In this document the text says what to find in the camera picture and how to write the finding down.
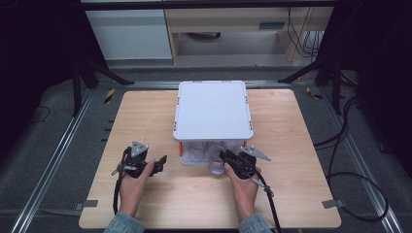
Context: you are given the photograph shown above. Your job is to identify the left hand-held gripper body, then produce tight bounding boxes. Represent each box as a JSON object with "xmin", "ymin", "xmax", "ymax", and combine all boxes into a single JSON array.
[{"xmin": 122, "ymin": 140, "xmax": 150, "ymax": 180}]

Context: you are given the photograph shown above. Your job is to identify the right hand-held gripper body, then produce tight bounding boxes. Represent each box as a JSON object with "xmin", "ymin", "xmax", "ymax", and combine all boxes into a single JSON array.
[{"xmin": 231, "ymin": 145, "xmax": 272, "ymax": 181}]

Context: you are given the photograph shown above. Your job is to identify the white two-tier shoe rack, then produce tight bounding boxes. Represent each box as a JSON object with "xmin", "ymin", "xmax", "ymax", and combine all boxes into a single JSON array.
[{"xmin": 172, "ymin": 80, "xmax": 255, "ymax": 168}]

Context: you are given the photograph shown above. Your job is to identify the person's right hand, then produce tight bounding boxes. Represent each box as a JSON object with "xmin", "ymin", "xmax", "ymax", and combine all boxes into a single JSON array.
[{"xmin": 223, "ymin": 162, "xmax": 262, "ymax": 223}]

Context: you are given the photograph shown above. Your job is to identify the person's left hand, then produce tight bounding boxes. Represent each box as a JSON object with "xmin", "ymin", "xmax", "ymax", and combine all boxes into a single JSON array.
[{"xmin": 119, "ymin": 161, "xmax": 156, "ymax": 218}]

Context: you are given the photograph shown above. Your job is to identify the grey tape piece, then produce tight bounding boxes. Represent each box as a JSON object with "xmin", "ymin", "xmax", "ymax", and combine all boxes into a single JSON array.
[
  {"xmin": 321, "ymin": 199, "xmax": 346, "ymax": 210},
  {"xmin": 74, "ymin": 199, "xmax": 99, "ymax": 212}
]

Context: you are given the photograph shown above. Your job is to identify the yellow black tape strip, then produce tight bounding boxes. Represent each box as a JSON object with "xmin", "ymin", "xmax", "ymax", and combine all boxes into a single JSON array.
[
  {"xmin": 103, "ymin": 87, "xmax": 117, "ymax": 105},
  {"xmin": 305, "ymin": 86, "xmax": 324, "ymax": 101}
]

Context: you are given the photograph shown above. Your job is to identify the black tripod stand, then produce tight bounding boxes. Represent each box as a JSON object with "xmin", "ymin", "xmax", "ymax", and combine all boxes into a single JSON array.
[
  {"xmin": 71, "ymin": 48, "xmax": 136, "ymax": 117},
  {"xmin": 277, "ymin": 48, "xmax": 345, "ymax": 117}
]

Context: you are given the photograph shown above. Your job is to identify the white cabinet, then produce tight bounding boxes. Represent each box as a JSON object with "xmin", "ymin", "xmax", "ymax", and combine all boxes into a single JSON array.
[{"xmin": 85, "ymin": 9, "xmax": 173, "ymax": 61}]

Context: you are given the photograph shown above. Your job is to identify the light wooden desk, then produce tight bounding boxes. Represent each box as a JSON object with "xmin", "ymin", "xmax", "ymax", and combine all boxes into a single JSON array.
[{"xmin": 164, "ymin": 7, "xmax": 334, "ymax": 64}]

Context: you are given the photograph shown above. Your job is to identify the dark curtain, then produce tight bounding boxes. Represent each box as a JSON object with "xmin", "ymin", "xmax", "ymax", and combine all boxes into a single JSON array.
[
  {"xmin": 0, "ymin": 0, "xmax": 86, "ymax": 156},
  {"xmin": 324, "ymin": 0, "xmax": 412, "ymax": 178}
]

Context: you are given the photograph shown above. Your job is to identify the left hand-held gripper black cable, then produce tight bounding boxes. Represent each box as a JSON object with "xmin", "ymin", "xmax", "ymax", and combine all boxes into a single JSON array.
[{"xmin": 112, "ymin": 151, "xmax": 131, "ymax": 216}]

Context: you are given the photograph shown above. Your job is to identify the hand-held gripper black cable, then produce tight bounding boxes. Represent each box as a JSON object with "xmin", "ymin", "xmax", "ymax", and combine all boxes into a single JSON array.
[
  {"xmin": 251, "ymin": 176, "xmax": 284, "ymax": 233},
  {"xmin": 112, "ymin": 151, "xmax": 131, "ymax": 216}
]

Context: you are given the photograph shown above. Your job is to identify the right hand-held gripper black cable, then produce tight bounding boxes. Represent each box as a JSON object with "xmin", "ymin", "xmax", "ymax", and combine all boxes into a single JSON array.
[{"xmin": 251, "ymin": 176, "xmax": 284, "ymax": 233}]

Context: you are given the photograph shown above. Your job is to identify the aluminium floor rail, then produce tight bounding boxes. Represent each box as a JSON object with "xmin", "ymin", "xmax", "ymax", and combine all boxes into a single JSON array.
[
  {"xmin": 319, "ymin": 86, "xmax": 404, "ymax": 233},
  {"xmin": 11, "ymin": 88, "xmax": 95, "ymax": 233}
]

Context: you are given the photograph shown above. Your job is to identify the thin black floor cable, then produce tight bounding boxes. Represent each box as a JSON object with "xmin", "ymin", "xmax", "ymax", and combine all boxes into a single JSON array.
[{"xmin": 30, "ymin": 105, "xmax": 52, "ymax": 125}]

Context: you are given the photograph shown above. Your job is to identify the black cables under desk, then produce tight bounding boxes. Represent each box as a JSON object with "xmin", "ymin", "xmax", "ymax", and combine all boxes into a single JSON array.
[{"xmin": 286, "ymin": 7, "xmax": 326, "ymax": 63}]

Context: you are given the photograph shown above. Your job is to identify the thick black floor cable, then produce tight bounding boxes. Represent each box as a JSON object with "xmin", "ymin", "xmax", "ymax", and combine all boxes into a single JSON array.
[{"xmin": 313, "ymin": 95, "xmax": 390, "ymax": 223}]

